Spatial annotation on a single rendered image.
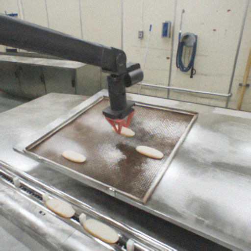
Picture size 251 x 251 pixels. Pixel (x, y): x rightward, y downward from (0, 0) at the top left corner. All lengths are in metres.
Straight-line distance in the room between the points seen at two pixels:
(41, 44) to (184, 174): 0.50
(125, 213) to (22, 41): 0.50
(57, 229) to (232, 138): 0.62
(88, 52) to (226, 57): 3.57
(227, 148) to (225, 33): 3.34
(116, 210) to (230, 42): 3.62
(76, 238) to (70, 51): 0.43
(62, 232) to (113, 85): 0.41
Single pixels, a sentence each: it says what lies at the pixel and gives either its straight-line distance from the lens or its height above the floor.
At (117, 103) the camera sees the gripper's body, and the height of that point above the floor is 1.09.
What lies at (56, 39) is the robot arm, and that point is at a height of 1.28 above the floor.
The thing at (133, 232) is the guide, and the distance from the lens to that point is 0.55.
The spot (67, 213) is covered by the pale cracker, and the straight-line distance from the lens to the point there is 0.61.
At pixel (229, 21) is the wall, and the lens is 4.01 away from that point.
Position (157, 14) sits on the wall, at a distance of 4.36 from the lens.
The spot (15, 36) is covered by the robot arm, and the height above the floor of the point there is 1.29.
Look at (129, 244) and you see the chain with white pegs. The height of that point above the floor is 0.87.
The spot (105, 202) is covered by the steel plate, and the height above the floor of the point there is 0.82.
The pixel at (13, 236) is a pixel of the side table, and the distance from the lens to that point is 0.66.
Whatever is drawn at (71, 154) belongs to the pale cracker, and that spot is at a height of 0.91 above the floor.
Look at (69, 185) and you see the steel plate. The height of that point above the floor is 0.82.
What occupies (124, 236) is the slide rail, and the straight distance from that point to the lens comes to 0.56.
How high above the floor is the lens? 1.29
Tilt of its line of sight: 24 degrees down
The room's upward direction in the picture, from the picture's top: straight up
